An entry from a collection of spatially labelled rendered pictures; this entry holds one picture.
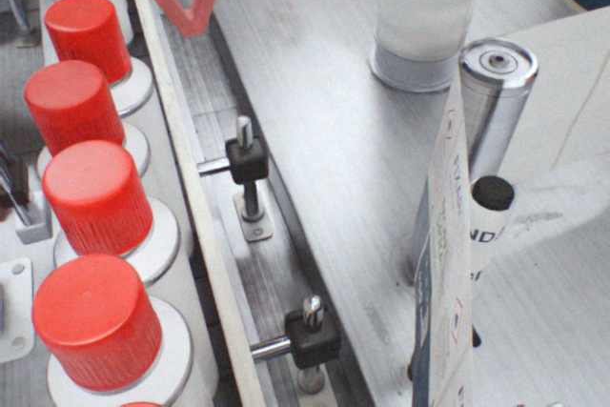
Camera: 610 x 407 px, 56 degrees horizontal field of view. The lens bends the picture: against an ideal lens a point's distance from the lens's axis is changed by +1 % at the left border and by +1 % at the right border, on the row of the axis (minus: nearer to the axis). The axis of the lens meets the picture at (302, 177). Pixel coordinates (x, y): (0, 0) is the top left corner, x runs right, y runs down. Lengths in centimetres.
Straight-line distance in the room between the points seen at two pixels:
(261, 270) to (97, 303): 31
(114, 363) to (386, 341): 24
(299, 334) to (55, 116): 19
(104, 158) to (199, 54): 47
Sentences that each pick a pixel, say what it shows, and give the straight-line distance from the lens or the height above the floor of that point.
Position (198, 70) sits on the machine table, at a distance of 66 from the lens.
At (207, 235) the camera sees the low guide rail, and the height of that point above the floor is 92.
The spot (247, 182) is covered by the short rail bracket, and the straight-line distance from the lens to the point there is 46.
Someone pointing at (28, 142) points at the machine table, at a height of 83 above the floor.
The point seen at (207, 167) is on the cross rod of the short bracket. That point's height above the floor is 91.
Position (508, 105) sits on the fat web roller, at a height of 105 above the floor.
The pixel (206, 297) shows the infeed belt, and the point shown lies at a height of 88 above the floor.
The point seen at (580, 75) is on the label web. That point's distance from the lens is 40.
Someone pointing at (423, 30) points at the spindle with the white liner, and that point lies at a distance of 52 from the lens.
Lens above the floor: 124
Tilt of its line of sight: 50 degrees down
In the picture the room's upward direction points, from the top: straight up
